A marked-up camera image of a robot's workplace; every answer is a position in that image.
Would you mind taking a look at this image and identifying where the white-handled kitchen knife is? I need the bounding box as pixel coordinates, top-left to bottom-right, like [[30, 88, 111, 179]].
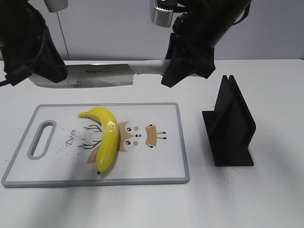
[[29, 59, 170, 88]]

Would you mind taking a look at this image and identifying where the black knife stand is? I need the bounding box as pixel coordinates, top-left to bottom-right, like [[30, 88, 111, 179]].
[[202, 75, 256, 167]]

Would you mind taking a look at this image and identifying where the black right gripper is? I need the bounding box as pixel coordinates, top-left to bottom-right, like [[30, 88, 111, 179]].
[[161, 0, 251, 88]]

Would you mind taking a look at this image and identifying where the white grey-rimmed cutting board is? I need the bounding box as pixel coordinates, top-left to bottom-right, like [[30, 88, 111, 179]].
[[1, 103, 190, 188]]

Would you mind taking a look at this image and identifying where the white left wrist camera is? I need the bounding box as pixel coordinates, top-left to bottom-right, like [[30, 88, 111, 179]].
[[44, 0, 68, 13]]

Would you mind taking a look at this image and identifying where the yellow plastic banana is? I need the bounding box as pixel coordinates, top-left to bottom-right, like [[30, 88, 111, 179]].
[[78, 106, 120, 174]]

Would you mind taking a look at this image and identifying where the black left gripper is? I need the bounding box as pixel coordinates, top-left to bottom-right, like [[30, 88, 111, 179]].
[[0, 0, 67, 86]]

